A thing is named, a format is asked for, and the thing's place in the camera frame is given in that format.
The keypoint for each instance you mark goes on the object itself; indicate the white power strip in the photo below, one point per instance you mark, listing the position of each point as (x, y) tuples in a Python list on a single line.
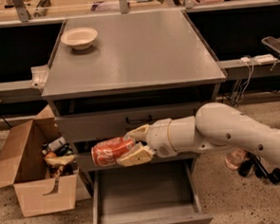
[(265, 59)]

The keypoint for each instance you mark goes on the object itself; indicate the red coke can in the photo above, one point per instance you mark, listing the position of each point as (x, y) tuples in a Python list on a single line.
[(107, 152)]

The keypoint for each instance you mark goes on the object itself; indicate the white bowl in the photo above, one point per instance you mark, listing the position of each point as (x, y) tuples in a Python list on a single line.
[(79, 38)]

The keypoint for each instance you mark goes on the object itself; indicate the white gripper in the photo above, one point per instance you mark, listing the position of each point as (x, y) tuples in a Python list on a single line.
[(158, 137)]

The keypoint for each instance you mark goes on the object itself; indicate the grey drawer cabinet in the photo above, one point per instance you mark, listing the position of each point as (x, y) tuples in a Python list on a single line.
[(137, 60)]

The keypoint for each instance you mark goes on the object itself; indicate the white bottle in box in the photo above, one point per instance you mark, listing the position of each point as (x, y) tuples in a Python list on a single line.
[(54, 145)]

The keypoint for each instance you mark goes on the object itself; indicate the grey open bottom drawer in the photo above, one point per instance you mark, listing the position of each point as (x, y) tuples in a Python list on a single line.
[(154, 193)]

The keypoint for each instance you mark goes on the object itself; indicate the clear plastic bottle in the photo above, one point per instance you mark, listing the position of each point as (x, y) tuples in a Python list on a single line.
[(235, 158)]

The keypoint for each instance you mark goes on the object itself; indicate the grey top drawer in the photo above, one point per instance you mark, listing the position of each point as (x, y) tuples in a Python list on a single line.
[(110, 124)]

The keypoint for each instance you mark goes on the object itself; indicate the black stand base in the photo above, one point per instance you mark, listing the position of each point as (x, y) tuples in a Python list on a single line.
[(264, 169)]

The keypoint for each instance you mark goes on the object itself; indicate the cardboard box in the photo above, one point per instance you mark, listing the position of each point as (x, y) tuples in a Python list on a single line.
[(23, 167)]

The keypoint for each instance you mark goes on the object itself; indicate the white power adapter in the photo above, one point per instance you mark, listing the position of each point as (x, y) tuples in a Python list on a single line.
[(245, 59)]

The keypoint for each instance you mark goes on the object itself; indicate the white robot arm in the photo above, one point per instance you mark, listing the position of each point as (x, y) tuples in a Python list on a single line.
[(214, 127)]

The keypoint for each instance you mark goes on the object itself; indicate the yellow snack bag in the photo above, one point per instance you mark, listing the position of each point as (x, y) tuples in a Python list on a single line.
[(57, 165)]

